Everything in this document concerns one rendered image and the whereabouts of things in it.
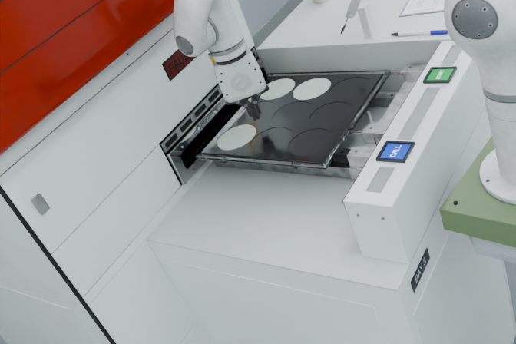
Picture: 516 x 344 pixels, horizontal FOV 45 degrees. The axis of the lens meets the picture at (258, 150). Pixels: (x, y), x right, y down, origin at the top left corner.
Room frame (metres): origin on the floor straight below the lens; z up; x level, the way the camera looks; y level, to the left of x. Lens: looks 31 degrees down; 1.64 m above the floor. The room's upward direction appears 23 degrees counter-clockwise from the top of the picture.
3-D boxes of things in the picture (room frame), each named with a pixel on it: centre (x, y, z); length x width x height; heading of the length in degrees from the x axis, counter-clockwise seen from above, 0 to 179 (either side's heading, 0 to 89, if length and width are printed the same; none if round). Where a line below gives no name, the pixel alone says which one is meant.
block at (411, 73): (1.26, -0.43, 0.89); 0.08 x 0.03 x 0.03; 46
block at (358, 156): (1.03, -0.20, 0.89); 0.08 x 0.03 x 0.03; 46
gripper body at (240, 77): (1.30, -0.03, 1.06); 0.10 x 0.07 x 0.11; 83
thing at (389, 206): (1.01, -0.33, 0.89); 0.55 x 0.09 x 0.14; 136
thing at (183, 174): (1.45, 0.05, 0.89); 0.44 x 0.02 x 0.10; 136
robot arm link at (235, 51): (1.30, -0.03, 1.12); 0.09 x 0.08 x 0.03; 83
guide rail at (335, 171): (1.18, -0.07, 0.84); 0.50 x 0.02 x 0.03; 46
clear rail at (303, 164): (1.18, 0.01, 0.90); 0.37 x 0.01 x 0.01; 46
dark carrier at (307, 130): (1.31, -0.11, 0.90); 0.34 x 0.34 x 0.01; 46
